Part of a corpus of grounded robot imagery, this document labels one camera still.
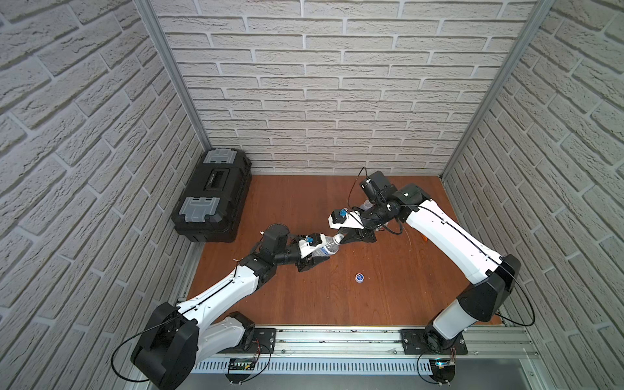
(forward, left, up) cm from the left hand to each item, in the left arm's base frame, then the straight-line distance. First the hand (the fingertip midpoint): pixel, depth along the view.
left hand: (327, 246), depth 77 cm
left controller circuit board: (-30, +27, -20) cm, 45 cm away
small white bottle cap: (-2, -3, +9) cm, 9 cm away
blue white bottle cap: (-5, -12, -15) cm, 20 cm away
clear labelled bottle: (-4, 0, +5) cm, 6 cm away
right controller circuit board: (-32, -34, -16) cm, 50 cm away
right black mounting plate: (-25, -27, -15) cm, 40 cm away
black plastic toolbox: (+16, +41, 0) cm, 44 cm away
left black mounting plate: (-24, +20, -17) cm, 36 cm away
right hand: (+1, -5, +7) cm, 9 cm away
